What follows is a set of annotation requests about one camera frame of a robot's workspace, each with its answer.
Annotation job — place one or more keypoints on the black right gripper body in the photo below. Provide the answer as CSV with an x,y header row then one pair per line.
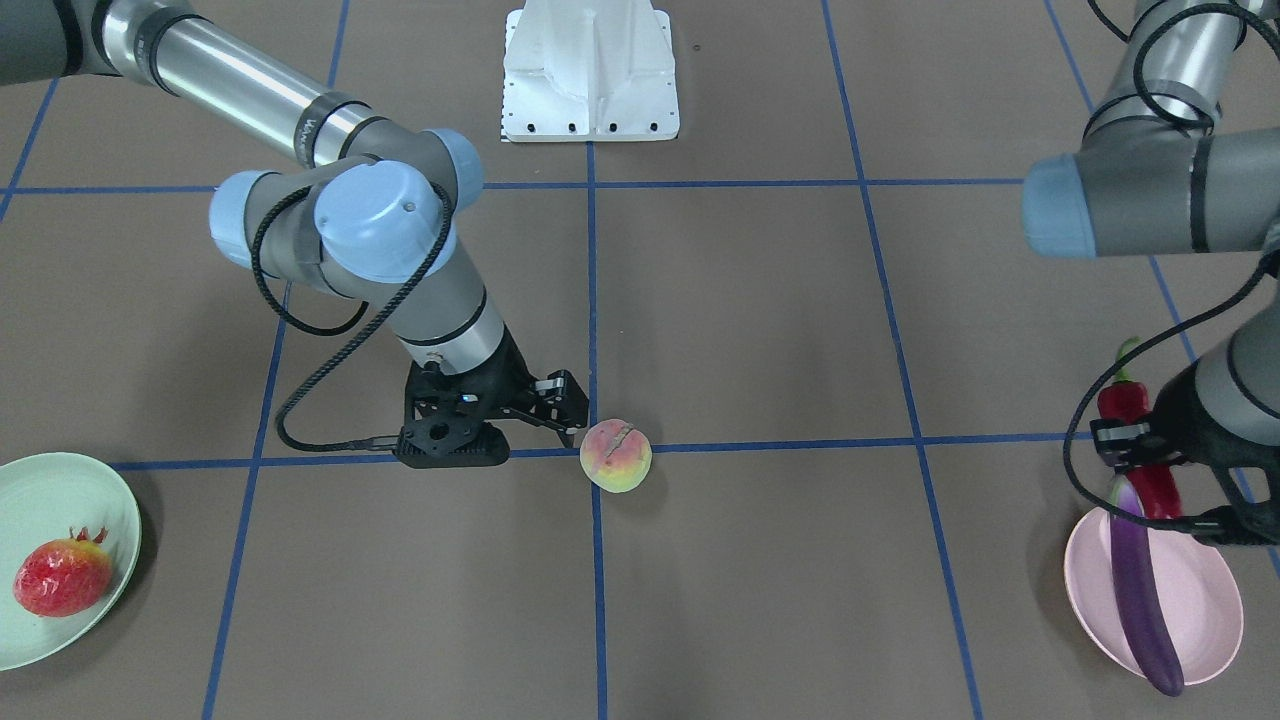
x,y
506,374

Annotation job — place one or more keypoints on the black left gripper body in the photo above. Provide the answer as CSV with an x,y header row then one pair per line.
x,y
1192,420

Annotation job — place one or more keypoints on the peach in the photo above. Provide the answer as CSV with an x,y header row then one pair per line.
x,y
615,456

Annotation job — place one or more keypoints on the red chili pepper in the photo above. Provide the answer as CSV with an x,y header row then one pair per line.
x,y
1144,483

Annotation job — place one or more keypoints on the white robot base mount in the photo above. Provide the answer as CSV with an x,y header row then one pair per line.
x,y
589,71

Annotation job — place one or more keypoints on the brown paper table cover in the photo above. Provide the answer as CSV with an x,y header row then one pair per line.
x,y
817,302

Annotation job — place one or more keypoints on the light green plate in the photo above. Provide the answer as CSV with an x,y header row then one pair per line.
x,y
43,497

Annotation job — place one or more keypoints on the purple eggplant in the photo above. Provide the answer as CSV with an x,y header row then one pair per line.
x,y
1138,606

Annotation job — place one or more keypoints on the red pomegranate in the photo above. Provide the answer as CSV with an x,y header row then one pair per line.
x,y
64,576

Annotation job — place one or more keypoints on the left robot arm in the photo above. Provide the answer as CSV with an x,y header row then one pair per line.
x,y
1155,176

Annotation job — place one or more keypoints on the pink plate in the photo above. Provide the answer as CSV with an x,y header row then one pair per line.
x,y
1199,598

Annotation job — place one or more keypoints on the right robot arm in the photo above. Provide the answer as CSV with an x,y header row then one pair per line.
x,y
362,239

